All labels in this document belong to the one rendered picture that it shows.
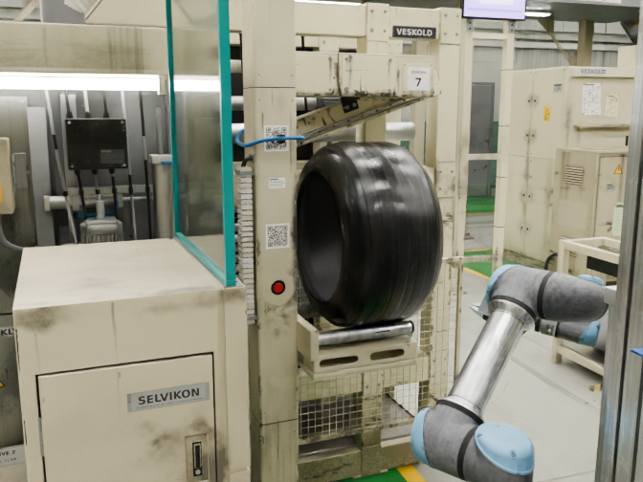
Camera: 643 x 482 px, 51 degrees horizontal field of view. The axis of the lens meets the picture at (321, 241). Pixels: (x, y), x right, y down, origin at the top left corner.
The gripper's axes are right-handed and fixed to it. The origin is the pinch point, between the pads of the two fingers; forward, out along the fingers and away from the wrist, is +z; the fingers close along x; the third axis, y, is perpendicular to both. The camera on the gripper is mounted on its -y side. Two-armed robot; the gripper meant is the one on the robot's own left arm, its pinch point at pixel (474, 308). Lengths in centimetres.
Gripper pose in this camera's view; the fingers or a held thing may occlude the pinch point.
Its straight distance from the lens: 211.1
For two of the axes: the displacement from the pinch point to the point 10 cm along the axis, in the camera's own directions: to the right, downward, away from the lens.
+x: -4.7, 4.8, -7.4
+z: -8.8, -2.2, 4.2
